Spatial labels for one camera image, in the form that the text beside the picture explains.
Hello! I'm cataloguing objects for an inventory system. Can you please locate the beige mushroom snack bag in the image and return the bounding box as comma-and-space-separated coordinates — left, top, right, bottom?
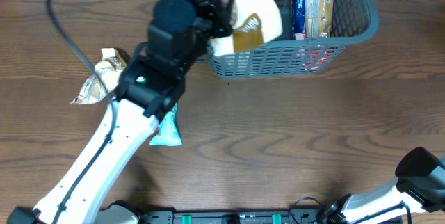
211, 0, 283, 56

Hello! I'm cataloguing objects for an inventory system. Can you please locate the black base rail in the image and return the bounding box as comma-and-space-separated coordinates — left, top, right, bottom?
100, 201, 403, 224

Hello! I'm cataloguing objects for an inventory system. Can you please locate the orange noodle packet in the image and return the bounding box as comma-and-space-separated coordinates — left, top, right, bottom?
305, 0, 334, 38

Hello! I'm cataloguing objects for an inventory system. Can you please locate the blue tissue pack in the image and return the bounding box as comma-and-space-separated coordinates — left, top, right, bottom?
293, 0, 306, 40

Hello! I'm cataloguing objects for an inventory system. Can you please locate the teal packet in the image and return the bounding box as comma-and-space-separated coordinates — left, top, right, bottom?
149, 104, 183, 147

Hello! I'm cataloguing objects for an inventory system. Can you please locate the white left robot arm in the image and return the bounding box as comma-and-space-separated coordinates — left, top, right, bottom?
8, 0, 234, 223

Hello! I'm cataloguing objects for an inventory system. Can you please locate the grey plastic basket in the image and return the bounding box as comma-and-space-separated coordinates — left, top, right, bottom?
208, 0, 378, 79

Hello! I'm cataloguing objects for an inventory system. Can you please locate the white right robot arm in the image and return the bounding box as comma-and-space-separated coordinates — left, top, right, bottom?
317, 147, 444, 224

